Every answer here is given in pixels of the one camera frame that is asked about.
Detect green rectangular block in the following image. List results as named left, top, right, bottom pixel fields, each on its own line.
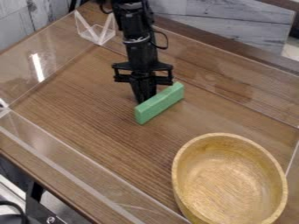
left=135, top=82, right=184, bottom=124

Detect brown wooden bowl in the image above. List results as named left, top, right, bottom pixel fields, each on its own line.
left=172, top=133, right=288, bottom=224

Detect black table leg bracket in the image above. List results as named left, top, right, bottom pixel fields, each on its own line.
left=25, top=181, right=69, bottom=224

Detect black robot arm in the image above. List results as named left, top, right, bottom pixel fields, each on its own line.
left=111, top=0, right=173, bottom=103

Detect black cable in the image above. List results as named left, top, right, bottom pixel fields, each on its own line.
left=149, top=29, right=169, bottom=51

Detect clear acrylic tray walls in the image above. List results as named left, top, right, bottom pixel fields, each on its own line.
left=0, top=4, right=299, bottom=224

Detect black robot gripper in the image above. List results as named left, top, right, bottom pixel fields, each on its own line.
left=112, top=36, right=173, bottom=103

